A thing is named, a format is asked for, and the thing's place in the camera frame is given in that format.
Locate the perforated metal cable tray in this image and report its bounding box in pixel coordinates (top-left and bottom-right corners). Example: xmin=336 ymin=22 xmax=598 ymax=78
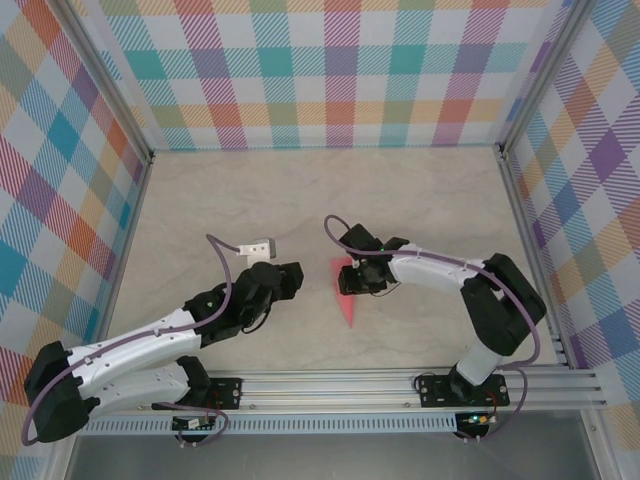
xmin=77 ymin=417 xmax=459 ymax=435

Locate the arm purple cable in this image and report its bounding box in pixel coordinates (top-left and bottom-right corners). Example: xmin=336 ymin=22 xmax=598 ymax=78
xmin=323 ymin=214 xmax=544 ymax=444
xmin=22 ymin=233 xmax=241 ymax=448

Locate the aluminium side rail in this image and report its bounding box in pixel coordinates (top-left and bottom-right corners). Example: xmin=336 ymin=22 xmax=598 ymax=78
xmin=87 ymin=149 xmax=156 ymax=376
xmin=494 ymin=144 xmax=574 ymax=371

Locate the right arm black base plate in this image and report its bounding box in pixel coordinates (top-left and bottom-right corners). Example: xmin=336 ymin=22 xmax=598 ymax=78
xmin=417 ymin=374 xmax=510 ymax=409

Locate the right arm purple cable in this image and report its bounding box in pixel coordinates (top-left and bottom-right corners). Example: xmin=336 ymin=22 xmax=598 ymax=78
xmin=323 ymin=214 xmax=544 ymax=444

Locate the pink cloth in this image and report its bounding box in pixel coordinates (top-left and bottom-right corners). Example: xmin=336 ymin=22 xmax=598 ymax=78
xmin=329 ymin=258 xmax=359 ymax=329

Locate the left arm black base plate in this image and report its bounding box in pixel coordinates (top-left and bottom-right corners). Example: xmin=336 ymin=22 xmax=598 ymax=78
xmin=152 ymin=377 xmax=245 ymax=412

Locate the grey metal lower shelf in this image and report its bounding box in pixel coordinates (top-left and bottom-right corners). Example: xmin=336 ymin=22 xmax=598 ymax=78
xmin=64 ymin=433 xmax=601 ymax=480

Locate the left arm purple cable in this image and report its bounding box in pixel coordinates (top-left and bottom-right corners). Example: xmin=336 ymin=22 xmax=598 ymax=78
xmin=22 ymin=233 xmax=241 ymax=448

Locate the aluminium frame post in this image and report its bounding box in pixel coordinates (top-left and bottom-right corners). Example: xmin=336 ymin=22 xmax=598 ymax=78
xmin=492 ymin=0 xmax=594 ymax=159
xmin=47 ymin=0 xmax=156 ymax=166

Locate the aluminium mounting rail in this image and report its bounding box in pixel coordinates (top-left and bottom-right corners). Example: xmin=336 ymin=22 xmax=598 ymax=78
xmin=54 ymin=368 xmax=609 ymax=414

